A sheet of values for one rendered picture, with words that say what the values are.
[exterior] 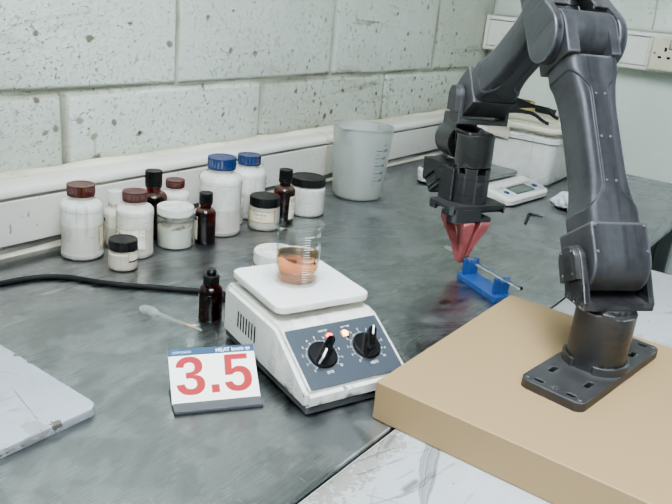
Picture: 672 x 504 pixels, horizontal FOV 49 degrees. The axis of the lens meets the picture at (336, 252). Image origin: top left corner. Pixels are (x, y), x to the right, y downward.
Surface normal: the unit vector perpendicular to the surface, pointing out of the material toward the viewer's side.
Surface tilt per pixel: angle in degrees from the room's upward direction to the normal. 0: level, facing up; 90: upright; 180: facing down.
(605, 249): 56
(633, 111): 90
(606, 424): 0
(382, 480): 0
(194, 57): 90
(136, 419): 0
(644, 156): 90
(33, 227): 90
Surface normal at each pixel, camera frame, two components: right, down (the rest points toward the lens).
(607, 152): 0.23, -0.24
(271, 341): -0.84, 0.11
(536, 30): -0.97, -0.01
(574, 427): 0.10, -0.94
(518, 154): -0.58, 0.28
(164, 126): 0.80, 0.27
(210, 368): 0.28, -0.49
